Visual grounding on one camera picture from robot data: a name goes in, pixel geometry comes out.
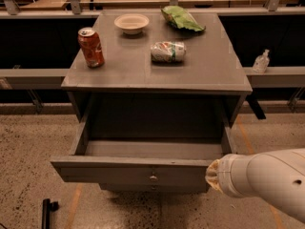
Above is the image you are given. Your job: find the grey top drawer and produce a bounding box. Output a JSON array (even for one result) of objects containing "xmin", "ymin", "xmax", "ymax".
[{"xmin": 51, "ymin": 115, "xmax": 234, "ymax": 193}]

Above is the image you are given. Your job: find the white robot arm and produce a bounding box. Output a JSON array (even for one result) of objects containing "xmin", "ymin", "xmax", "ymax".
[{"xmin": 205, "ymin": 149, "xmax": 305, "ymax": 222}]

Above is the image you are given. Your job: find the grey wooden cabinet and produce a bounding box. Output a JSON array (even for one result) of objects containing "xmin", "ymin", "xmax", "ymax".
[{"xmin": 51, "ymin": 10, "xmax": 252, "ymax": 193}]

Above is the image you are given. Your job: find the clear hand sanitizer bottle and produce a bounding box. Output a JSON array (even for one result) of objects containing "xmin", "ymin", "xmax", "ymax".
[{"xmin": 253, "ymin": 49, "xmax": 270, "ymax": 73}]

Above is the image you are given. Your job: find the white crumpled snack bag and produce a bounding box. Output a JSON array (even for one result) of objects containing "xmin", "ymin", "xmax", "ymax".
[{"xmin": 151, "ymin": 41, "xmax": 186, "ymax": 63}]

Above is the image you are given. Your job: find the green chip bag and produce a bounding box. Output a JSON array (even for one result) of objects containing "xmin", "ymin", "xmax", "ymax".
[{"xmin": 161, "ymin": 6, "xmax": 206, "ymax": 31}]

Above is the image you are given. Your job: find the black object on floor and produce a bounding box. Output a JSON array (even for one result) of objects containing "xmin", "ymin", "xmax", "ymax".
[{"xmin": 41, "ymin": 198, "xmax": 59, "ymax": 229}]

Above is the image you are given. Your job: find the white paper bowl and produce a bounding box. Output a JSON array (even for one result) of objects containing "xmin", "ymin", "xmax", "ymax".
[{"xmin": 114, "ymin": 13, "xmax": 150, "ymax": 35}]

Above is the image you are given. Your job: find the red soda can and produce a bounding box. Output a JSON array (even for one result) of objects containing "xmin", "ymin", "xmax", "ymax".
[{"xmin": 77, "ymin": 27, "xmax": 105, "ymax": 68}]

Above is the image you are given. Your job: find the metal railing frame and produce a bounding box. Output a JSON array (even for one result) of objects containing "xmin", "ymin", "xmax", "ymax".
[{"xmin": 0, "ymin": 0, "xmax": 305, "ymax": 121}]

